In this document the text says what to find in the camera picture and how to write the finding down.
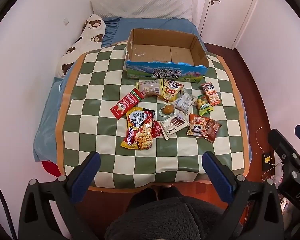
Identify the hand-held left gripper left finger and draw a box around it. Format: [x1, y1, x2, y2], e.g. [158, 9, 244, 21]
[16, 151, 102, 240]

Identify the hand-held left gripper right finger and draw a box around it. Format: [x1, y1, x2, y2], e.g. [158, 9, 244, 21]
[202, 151, 285, 240]

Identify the large orange panda snack packet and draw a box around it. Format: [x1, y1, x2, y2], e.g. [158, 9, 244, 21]
[186, 114, 210, 138]

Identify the yellow red instant noodle packet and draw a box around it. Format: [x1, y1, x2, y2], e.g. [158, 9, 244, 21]
[120, 107, 156, 150]

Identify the white chocolate stick biscuit packet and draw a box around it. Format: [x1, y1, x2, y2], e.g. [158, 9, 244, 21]
[159, 112, 190, 140]

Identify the green ball candy packet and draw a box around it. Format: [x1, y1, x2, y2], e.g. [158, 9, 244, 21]
[196, 94, 214, 116]

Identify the white grey snack packet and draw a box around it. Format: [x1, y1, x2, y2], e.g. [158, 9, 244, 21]
[174, 92, 197, 112]

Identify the long red snack packet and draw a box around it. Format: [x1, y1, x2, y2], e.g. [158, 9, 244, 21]
[110, 88, 144, 120]

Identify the small orange panda snack packet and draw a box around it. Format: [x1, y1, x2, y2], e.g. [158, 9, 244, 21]
[200, 82, 221, 107]

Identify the yellow panda snack packet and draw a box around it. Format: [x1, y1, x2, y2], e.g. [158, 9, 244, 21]
[162, 79, 185, 102]

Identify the clear beige snack packet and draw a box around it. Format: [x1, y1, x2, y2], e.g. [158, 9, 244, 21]
[136, 79, 164, 98]

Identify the cardboard box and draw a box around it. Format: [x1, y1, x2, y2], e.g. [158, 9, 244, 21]
[125, 28, 210, 83]

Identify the dark floor socket box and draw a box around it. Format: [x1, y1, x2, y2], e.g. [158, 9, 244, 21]
[262, 152, 272, 172]

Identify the red item under bed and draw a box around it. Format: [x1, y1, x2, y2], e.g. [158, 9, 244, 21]
[41, 160, 63, 178]

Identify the brown snack packet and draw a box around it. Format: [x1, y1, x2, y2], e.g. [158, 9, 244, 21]
[205, 118, 222, 143]

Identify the person's dark fleece clothing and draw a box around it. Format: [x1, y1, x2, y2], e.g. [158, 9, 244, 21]
[105, 187, 240, 240]

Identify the small red snack packet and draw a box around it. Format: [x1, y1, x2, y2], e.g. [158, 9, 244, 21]
[152, 120, 165, 139]

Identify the green white checkered mat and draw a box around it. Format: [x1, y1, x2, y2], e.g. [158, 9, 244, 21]
[55, 40, 252, 193]

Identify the clear braised egg packet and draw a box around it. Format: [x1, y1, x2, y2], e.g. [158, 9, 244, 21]
[159, 104, 175, 117]

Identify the white bear print pillow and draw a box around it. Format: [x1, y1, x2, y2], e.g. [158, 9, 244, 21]
[55, 14, 107, 79]

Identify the white door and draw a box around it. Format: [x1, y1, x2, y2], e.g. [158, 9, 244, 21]
[200, 0, 260, 50]

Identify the blue bed sheet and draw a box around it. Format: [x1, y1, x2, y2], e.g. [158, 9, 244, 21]
[32, 17, 203, 163]

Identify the grey textured pillow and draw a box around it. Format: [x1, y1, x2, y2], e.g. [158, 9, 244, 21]
[90, 0, 198, 20]

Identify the thin white wire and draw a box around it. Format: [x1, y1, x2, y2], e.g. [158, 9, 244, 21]
[255, 127, 283, 178]

